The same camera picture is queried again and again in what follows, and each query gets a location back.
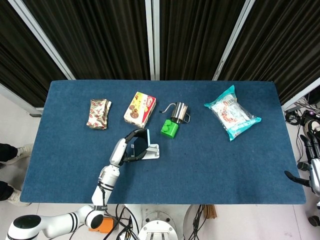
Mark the blue felt table mat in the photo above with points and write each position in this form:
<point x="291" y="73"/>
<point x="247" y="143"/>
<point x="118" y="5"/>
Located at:
<point x="200" y="162"/>

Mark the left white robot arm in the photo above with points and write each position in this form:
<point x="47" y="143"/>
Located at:
<point x="57" y="222"/>

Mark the teal clear snack bag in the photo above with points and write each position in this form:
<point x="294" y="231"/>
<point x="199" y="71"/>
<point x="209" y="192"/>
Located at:
<point x="232" y="113"/>

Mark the black pleated curtain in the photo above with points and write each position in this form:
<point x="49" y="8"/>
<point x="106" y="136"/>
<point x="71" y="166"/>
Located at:
<point x="90" y="37"/>
<point x="197" y="37"/>

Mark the brown cardboard piece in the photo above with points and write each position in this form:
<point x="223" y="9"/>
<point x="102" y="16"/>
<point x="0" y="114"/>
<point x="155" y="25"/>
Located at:
<point x="210" y="212"/>

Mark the beige shoe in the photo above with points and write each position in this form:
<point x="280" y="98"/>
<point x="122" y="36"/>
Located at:
<point x="18" y="198"/>
<point x="22" y="152"/>

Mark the white phone stand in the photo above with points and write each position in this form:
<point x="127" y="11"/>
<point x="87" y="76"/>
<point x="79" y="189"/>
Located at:
<point x="153" y="152"/>

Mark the green toy building block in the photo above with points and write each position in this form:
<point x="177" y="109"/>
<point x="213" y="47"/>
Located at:
<point x="170" y="128"/>

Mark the stainless steel gooseneck pitcher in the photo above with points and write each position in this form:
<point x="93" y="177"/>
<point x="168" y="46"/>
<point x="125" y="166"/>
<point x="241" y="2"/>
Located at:
<point x="180" y="111"/>

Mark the white slanted frame post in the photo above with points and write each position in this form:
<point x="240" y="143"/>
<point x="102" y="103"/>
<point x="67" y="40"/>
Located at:
<point x="42" y="40"/>
<point x="233" y="40"/>

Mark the white vertical frame post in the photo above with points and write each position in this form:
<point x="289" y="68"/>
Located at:
<point x="152" y="40"/>

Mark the cookie box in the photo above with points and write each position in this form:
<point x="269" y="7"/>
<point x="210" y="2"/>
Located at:
<point x="140" y="110"/>

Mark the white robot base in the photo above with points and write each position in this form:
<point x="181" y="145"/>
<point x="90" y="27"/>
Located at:
<point x="157" y="222"/>

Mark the orange device on floor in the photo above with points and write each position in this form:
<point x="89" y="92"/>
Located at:
<point x="108" y="223"/>

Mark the left black-fingered robot hand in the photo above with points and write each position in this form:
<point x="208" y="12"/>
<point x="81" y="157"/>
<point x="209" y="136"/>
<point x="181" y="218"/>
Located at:
<point x="118" y="151"/>

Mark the black smartphone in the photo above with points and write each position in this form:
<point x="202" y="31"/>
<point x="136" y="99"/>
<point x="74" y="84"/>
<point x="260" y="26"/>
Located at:
<point x="140" y="145"/>

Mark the right black-fingered robot hand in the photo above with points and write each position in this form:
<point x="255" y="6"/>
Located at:
<point x="315" y="172"/>

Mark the gold red snack packet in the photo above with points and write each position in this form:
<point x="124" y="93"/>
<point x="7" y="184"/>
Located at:
<point x="98" y="113"/>

